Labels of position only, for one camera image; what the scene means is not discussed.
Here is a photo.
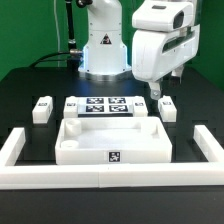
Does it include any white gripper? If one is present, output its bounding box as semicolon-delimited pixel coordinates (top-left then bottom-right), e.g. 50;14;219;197
132;0;200;100

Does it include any white desk tabletop tray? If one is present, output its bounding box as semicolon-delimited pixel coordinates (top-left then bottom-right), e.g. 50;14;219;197
55;117;172;165

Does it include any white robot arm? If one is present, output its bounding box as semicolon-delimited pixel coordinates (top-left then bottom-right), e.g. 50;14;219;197
78;0;200;100

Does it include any fiducial marker base plate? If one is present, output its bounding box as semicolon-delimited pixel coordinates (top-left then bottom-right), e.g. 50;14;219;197
77;96;133;117

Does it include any black camera stand pole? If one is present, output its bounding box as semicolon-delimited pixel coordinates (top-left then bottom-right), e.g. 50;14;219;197
65;0;77;70

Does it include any white U-shaped boundary frame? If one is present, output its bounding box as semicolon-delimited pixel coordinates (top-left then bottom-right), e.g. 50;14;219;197
0;125;224;189

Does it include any black cable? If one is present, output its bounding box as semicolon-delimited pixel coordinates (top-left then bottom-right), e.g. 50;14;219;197
29;50;83;69

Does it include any white hanging cable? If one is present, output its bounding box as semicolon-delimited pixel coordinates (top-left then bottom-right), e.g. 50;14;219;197
53;0;62;68

